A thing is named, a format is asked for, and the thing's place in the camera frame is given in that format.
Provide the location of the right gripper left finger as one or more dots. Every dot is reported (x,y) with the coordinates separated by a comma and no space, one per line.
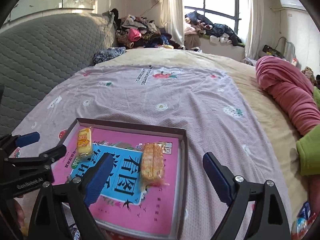
(48,219)

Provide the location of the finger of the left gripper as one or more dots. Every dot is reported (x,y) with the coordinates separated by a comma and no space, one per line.
(45,158)
(19,140)

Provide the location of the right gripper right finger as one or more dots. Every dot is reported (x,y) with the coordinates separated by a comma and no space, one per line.
(268,220)

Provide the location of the blue biscuit packet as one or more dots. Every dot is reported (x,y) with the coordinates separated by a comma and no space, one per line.
(300,224)

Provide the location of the yellow wrapped snack cake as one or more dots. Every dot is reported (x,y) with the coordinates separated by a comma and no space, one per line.
(84,143)

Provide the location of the pink picture book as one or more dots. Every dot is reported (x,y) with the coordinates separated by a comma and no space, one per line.
(123,205)

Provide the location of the orange wrapped biscuit pack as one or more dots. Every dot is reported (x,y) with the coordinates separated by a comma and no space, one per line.
(152,165)

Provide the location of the green fleece cloth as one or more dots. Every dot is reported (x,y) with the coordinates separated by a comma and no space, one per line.
(310,152)

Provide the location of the beige mattress cover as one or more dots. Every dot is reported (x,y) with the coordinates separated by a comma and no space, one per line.
(276,124)

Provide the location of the grey quilted headboard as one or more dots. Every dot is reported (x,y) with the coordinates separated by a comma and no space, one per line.
(39,54)

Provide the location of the dark shallow box tray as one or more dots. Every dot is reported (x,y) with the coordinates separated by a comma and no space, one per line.
(178,133)

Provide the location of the dark blue floral cloth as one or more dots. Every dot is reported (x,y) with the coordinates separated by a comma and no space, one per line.
(108,54)

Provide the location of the pink strawberry print bedsheet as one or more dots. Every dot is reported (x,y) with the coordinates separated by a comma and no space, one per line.
(204,102)

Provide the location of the rolled pink blanket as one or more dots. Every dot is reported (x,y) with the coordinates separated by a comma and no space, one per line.
(291,90)

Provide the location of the clothes pile beside bed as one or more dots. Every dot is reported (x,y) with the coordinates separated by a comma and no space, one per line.
(135,32)

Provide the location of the clothes pile on windowsill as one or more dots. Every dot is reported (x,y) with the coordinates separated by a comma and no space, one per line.
(197,24)

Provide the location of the white curtain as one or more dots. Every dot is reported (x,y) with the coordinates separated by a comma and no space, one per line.
(172,18)

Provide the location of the wall air conditioner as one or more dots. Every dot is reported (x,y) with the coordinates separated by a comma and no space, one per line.
(292,4)

